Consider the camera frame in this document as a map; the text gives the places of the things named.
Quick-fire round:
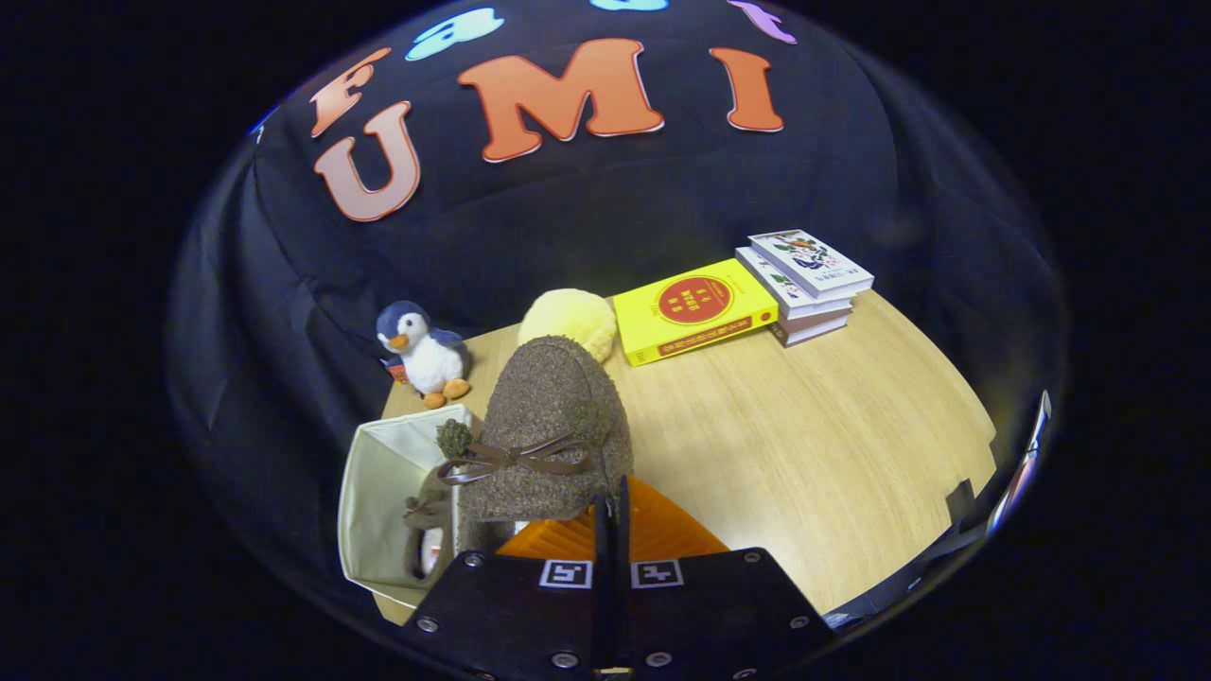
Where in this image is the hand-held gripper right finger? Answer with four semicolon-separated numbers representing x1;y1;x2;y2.
615;476;838;681

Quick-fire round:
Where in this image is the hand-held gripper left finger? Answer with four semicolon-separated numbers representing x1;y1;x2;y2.
402;492;616;681

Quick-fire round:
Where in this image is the brown fuzzy slipper shoe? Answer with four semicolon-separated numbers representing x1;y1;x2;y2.
436;336;635;554
403;463;460;580

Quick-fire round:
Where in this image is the beige fabric storage box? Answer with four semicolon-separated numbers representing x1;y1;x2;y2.
338;404;474;609

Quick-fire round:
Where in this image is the penguin plush toy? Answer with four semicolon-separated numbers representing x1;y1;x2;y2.
376;301;472;410

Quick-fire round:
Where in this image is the yellow book with red circle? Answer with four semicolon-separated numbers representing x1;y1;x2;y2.
612;257;781;367

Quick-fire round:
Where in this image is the yellow round plush bun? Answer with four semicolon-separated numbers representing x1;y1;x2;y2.
518;288;618;365

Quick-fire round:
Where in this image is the dark cover paperback book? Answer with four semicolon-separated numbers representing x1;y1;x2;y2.
771;307;852;348

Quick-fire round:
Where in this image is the white paperback book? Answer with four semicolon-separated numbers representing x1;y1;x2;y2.
735;247;857;320

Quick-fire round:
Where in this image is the white illustrated cover book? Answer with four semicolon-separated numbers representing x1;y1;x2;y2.
747;229;875;302

